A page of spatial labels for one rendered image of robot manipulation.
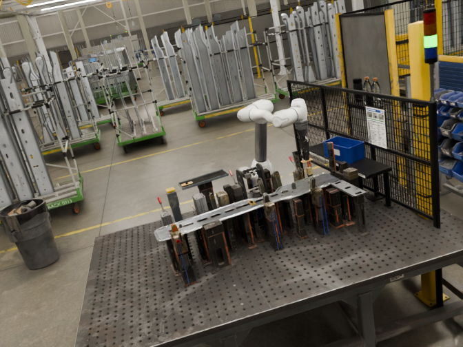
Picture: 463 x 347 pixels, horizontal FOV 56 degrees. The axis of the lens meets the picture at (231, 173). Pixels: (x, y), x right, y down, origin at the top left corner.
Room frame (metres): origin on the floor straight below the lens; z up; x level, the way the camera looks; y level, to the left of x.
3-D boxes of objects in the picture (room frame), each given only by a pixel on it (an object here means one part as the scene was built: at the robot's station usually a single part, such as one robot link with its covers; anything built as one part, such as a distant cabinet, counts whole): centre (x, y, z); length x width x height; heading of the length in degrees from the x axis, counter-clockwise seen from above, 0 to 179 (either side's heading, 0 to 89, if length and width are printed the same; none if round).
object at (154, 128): (9.58, 1.79, 0.88); 1.91 x 1.00 x 1.76; 9
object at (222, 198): (2.90, 0.10, 0.89); 0.13 x 0.11 x 0.38; 16
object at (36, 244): (4.60, 2.38, 0.36); 0.54 x 0.50 x 0.73; 8
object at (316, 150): (3.24, -0.91, 1.01); 0.90 x 0.22 x 0.03; 16
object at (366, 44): (4.95, -1.76, 1.00); 1.34 x 0.14 x 2.00; 8
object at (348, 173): (2.88, -0.84, 0.88); 0.08 x 0.08 x 0.36; 16
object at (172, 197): (2.98, 0.47, 0.92); 0.08 x 0.08 x 0.44; 16
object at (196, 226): (2.79, -0.08, 1.00); 1.38 x 0.22 x 0.02; 106
